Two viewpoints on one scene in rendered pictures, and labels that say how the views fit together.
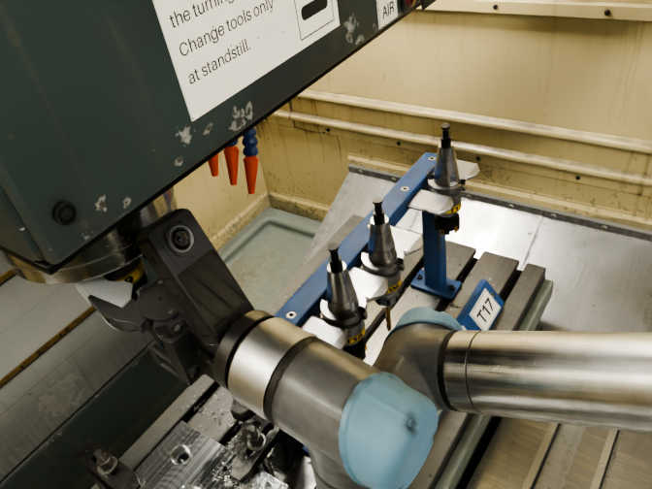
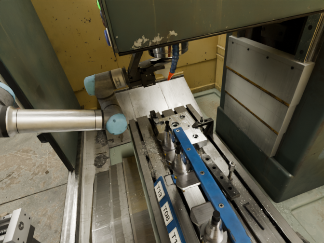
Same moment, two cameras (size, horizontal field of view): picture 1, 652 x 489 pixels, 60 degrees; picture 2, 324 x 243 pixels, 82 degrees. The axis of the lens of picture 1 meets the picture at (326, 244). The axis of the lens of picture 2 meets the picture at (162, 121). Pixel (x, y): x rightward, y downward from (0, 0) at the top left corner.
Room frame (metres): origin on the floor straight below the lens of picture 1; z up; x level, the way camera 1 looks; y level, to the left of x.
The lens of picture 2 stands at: (0.84, -0.41, 1.73)
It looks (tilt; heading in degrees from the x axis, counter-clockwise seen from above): 39 degrees down; 127
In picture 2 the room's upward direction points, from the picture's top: 8 degrees counter-clockwise
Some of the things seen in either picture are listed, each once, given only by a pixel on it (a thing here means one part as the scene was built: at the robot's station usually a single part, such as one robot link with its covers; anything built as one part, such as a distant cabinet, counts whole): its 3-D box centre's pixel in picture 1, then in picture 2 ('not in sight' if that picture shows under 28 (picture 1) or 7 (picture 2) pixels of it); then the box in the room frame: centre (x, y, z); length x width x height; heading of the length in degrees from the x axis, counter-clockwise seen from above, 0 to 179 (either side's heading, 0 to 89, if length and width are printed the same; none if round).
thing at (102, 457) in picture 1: (114, 475); (202, 126); (0.52, 0.40, 0.97); 0.13 x 0.03 x 0.15; 49
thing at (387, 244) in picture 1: (380, 238); (180, 158); (0.64, -0.08, 1.26); 0.04 x 0.04 x 0.07
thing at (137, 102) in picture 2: not in sight; (152, 112); (-0.06, 0.64, 0.75); 0.89 x 0.67 x 0.26; 49
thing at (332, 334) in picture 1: (322, 337); (165, 136); (0.51, 0.03, 1.21); 0.07 x 0.05 x 0.01; 49
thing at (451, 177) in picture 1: (445, 162); (214, 227); (0.80, -0.22, 1.26); 0.04 x 0.04 x 0.07
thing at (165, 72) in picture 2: not in sight; (166, 70); (0.46, 0.17, 1.42); 0.09 x 0.03 x 0.06; 32
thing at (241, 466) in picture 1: (265, 451); not in sight; (0.51, 0.16, 0.97); 0.13 x 0.03 x 0.15; 139
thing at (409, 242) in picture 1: (401, 241); (186, 180); (0.68, -0.12, 1.21); 0.07 x 0.05 x 0.01; 49
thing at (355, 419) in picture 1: (353, 415); (100, 84); (0.25, 0.00, 1.41); 0.11 x 0.08 x 0.09; 46
